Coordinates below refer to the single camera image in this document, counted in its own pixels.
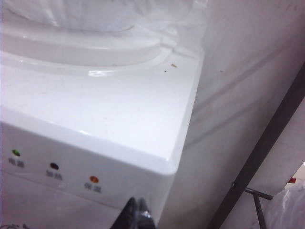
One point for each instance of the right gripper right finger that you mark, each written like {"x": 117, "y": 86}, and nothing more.
{"x": 146, "y": 218}

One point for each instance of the white water dispenser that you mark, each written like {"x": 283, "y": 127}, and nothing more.
{"x": 95, "y": 107}

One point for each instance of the plastic-wrapped water jug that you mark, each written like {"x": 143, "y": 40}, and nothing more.
{"x": 71, "y": 14}

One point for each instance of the white plastic bag red print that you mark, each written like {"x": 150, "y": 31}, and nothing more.
{"x": 290, "y": 207}

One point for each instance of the red packet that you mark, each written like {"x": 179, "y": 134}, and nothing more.
{"x": 294, "y": 180}

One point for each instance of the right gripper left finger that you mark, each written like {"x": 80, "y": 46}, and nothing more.
{"x": 127, "y": 217}

